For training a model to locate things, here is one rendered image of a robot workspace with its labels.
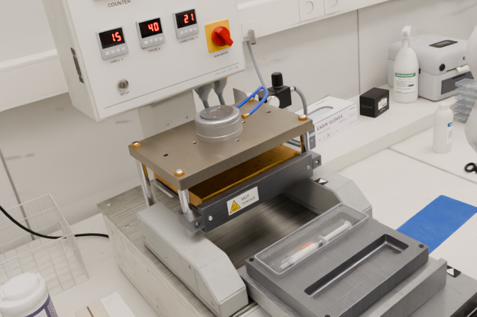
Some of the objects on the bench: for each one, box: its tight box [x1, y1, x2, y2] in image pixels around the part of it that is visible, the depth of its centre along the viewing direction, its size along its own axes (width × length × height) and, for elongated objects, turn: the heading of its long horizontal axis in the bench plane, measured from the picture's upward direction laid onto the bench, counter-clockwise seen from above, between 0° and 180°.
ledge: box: [283, 84, 459, 172], centre depth 159 cm, size 30×84×4 cm, turn 138°
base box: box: [102, 212, 258, 317], centre depth 94 cm, size 54×38×17 cm
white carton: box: [286, 96, 358, 150], centre depth 149 cm, size 12×23×7 cm, turn 146°
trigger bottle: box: [393, 26, 419, 103], centre depth 160 cm, size 9×8×25 cm
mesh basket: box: [0, 194, 89, 297], centre depth 108 cm, size 22×26×13 cm
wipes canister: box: [0, 273, 58, 317], centre depth 89 cm, size 9×9×15 cm
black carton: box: [359, 87, 389, 118], centre depth 157 cm, size 6×9×7 cm
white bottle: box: [432, 102, 454, 153], centre depth 136 cm, size 5×5×14 cm
